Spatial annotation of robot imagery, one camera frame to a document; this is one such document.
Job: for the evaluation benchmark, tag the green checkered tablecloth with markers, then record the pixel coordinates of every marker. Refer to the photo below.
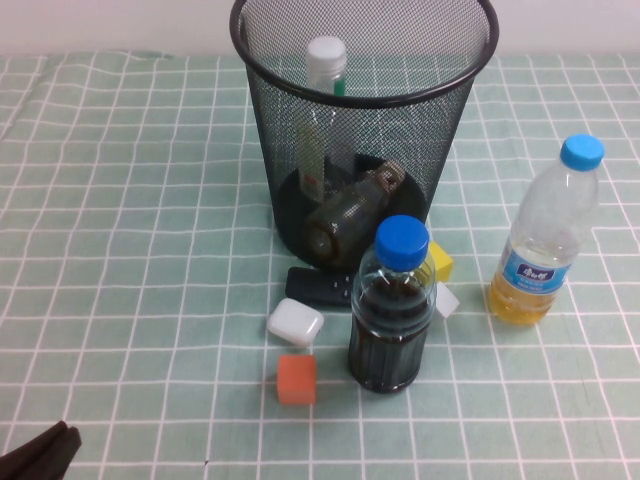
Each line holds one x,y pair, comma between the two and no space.
125,200

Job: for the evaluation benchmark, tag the yellow cube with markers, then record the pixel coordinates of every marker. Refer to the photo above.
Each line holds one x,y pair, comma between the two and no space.
442,262

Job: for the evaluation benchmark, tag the white earbud case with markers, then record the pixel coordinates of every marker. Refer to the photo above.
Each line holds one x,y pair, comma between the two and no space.
295,322

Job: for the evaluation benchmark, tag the clear bottle white cap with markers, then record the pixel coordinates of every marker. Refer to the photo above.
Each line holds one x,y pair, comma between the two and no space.
325,60

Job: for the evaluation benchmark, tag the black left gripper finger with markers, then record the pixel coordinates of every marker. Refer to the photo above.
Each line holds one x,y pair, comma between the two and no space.
35,447
50,462

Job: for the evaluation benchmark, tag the black mesh wastebasket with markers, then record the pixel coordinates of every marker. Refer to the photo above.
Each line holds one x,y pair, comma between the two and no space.
360,125

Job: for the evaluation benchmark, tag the white cube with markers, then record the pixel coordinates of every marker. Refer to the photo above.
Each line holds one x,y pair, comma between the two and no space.
446,300

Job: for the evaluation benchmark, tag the black remote control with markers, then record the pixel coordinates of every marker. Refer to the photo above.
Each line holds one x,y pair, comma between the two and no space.
310,287

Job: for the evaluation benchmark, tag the yellow liquid bottle light-blue cap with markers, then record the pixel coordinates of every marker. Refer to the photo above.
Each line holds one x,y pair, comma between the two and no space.
555,210

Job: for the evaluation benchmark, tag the dark liquid bottle blue cap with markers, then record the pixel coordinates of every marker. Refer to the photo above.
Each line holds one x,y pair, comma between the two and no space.
387,345

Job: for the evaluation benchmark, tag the orange cube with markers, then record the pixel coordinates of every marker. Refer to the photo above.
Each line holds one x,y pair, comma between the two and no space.
296,380

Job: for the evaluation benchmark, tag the small glass bottle cream cap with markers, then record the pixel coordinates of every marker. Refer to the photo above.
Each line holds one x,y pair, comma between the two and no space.
350,210

